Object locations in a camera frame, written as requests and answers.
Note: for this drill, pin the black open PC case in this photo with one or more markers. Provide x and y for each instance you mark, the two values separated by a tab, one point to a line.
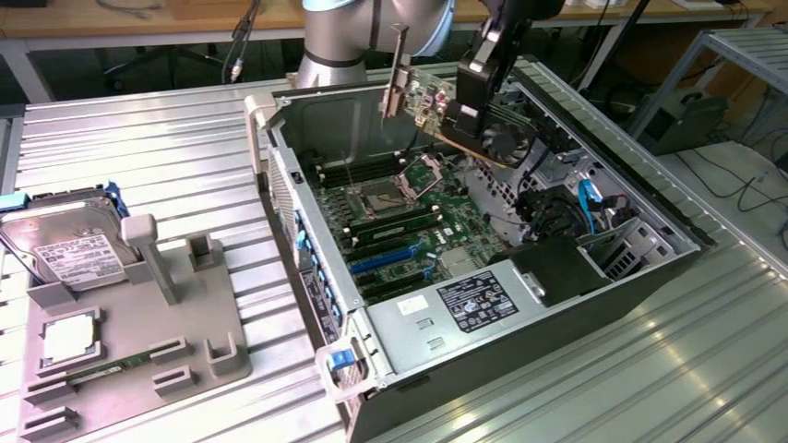
553	350

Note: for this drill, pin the blue disk caddy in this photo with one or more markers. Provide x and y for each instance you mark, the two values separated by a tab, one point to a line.
12	201

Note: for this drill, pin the wooden desk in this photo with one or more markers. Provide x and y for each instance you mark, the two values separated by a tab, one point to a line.
184	25

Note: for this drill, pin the black expansion slot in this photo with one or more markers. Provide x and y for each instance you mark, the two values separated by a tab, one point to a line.
400	288
388	278

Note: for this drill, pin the beige corner fixture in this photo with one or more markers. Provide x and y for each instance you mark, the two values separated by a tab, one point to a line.
332	387
255	111

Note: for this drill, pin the black box device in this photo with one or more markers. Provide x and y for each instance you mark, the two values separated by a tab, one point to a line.
689	120

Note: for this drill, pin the grey parts rack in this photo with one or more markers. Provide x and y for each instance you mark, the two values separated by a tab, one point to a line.
123	369

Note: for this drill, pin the silver power supply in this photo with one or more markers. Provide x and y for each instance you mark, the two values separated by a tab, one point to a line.
480	300

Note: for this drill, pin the silver hard disk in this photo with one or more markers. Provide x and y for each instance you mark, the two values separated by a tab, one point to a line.
68	249

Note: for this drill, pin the black fan shroud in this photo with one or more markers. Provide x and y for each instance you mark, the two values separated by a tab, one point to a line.
553	272

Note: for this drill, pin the green RAM stick in slot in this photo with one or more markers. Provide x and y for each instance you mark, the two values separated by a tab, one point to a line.
396	232

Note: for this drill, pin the blue latch tab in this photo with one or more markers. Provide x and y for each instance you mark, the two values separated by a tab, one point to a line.
341	360

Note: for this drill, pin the silver chipset heatsink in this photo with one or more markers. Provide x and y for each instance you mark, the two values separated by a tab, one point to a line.
461	262

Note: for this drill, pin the aluminium profile shelf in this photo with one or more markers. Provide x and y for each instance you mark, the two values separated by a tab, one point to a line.
739	51

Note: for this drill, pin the green graphics card with fan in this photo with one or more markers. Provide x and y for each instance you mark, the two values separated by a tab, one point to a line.
419	92

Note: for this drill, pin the black office chair base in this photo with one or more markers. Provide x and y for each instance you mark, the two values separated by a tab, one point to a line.
172	60

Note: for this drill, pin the blue card retainer clip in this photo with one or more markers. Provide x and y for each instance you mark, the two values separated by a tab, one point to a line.
336	314
329	294
300	241

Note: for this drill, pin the silver socket cover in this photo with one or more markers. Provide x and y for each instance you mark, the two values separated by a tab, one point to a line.
412	187

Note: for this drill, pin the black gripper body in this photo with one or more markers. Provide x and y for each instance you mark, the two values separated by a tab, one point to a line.
517	18

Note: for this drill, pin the thin metal locking lever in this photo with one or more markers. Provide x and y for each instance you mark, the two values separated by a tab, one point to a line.
349	173

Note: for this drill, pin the silver CPU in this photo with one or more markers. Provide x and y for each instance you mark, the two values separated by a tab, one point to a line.
71	339

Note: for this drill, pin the CPU socket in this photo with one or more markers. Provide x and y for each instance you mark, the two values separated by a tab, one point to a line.
379	198

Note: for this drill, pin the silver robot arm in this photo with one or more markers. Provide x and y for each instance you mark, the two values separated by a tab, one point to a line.
332	41

